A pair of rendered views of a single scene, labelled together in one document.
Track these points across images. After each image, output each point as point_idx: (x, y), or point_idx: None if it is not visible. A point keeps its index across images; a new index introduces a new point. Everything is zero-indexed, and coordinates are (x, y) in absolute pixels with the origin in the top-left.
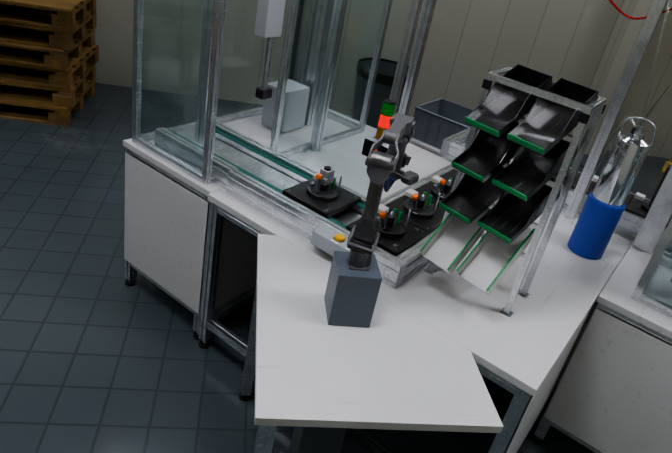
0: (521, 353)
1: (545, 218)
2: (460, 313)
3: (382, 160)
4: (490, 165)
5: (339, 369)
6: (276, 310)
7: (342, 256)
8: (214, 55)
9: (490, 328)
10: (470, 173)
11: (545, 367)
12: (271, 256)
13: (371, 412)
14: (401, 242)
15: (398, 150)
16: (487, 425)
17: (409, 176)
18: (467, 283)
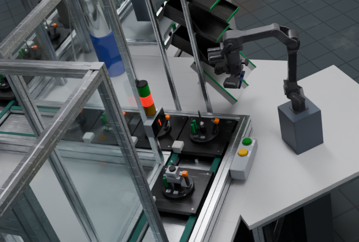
0: (267, 70)
1: None
2: (251, 98)
3: (297, 34)
4: (210, 23)
5: (357, 124)
6: (334, 169)
7: (296, 116)
8: (155, 210)
9: (254, 85)
10: (224, 31)
11: (271, 61)
12: (274, 202)
13: None
14: (218, 122)
15: (285, 26)
16: (338, 69)
17: (245, 59)
18: (212, 104)
